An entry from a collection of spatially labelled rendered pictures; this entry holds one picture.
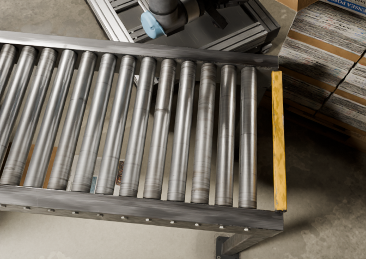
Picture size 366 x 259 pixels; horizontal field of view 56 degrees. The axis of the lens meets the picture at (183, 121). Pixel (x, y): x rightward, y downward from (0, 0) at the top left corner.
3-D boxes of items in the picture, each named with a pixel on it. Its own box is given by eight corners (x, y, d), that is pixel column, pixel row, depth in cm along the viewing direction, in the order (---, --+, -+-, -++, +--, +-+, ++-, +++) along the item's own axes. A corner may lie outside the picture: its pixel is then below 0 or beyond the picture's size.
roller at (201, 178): (217, 67, 115) (215, 59, 111) (209, 211, 95) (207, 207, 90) (202, 68, 116) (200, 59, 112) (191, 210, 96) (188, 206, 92)
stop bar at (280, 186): (281, 73, 109) (283, 70, 108) (286, 213, 91) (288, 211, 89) (270, 72, 109) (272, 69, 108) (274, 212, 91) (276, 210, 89)
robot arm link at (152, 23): (152, 23, 87) (155, 47, 95) (188, 5, 90) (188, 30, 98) (136, 5, 91) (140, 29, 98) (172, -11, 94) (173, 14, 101)
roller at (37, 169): (80, 56, 116) (76, 47, 112) (43, 196, 96) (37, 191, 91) (65, 54, 116) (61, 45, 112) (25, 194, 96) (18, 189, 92)
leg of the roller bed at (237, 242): (233, 243, 164) (271, 217, 102) (233, 256, 161) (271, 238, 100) (221, 242, 164) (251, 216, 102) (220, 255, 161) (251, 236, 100)
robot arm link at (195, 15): (190, 28, 96) (175, 17, 101) (203, 22, 98) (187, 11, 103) (186, 3, 91) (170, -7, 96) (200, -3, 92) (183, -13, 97)
